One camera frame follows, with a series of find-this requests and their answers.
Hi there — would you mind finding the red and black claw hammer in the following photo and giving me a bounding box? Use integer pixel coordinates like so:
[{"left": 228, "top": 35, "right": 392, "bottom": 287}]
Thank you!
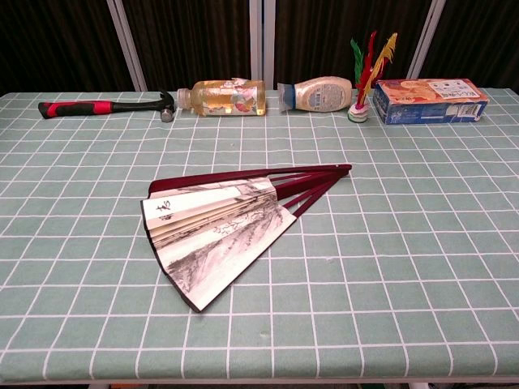
[{"left": 37, "top": 89, "right": 176, "bottom": 123}]

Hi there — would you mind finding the dark pleated partition panel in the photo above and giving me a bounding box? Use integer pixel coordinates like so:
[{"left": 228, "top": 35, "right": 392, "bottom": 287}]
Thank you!
[
  {"left": 419, "top": 0, "right": 519, "bottom": 89},
  {"left": 0, "top": 0, "right": 137, "bottom": 96},
  {"left": 115, "top": 0, "right": 252, "bottom": 92},
  {"left": 274, "top": 0, "right": 434, "bottom": 90}
]

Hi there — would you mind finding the white squeeze sauce bottle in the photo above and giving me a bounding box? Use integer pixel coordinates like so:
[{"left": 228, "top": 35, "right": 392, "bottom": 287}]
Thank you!
[{"left": 277, "top": 75, "right": 354, "bottom": 113}]

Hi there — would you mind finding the white partition frame post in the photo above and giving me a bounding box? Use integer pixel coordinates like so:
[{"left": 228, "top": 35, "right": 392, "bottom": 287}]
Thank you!
[
  {"left": 248, "top": 0, "right": 277, "bottom": 91},
  {"left": 105, "top": 0, "right": 148, "bottom": 92},
  {"left": 406, "top": 0, "right": 447, "bottom": 80}
]

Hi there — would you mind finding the clear bottle with yellow liquid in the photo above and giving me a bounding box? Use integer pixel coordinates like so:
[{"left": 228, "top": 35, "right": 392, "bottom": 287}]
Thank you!
[{"left": 175, "top": 78, "right": 268, "bottom": 118}]

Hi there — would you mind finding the green checked tablecloth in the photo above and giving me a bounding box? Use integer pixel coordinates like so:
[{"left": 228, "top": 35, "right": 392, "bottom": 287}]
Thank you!
[{"left": 0, "top": 87, "right": 519, "bottom": 384}]

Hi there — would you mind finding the colourful feather shuttlecock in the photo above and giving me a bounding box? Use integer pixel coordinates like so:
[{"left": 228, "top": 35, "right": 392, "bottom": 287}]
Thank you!
[{"left": 347, "top": 30, "right": 399, "bottom": 123}]

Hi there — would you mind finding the blue and orange carton box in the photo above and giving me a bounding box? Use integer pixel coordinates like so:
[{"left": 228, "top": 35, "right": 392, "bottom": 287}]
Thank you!
[{"left": 371, "top": 78, "right": 490, "bottom": 126}]

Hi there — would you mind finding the paper folding fan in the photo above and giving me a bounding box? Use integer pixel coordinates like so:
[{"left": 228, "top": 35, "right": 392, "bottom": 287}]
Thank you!
[{"left": 139, "top": 163, "right": 353, "bottom": 314}]

